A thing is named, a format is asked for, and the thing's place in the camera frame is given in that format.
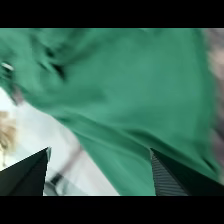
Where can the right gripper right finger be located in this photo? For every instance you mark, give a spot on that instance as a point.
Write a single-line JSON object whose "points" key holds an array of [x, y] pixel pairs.
{"points": [[180, 178]]}

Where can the green shirt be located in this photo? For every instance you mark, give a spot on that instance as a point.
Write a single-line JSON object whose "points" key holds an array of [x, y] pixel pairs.
{"points": [[116, 93]]}

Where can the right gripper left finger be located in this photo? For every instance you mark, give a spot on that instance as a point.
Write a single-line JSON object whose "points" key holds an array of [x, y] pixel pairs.
{"points": [[26, 176]]}

